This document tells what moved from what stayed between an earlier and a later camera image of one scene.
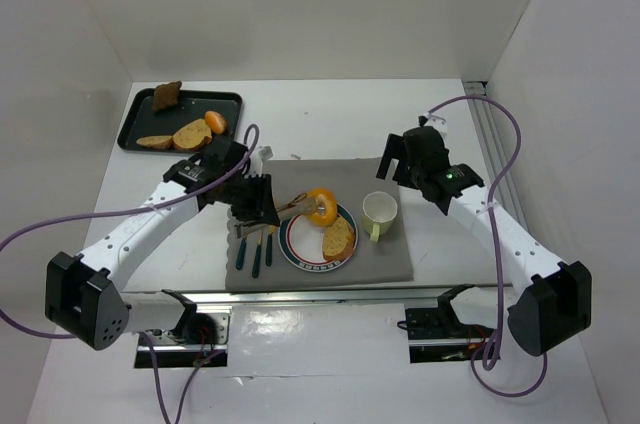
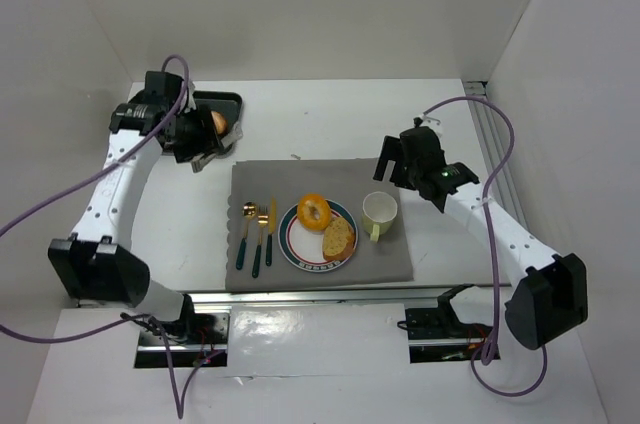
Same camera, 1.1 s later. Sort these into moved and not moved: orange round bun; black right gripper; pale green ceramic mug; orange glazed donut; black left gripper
Moved: orange glazed donut; black left gripper
Not moved: orange round bun; black right gripper; pale green ceramic mug
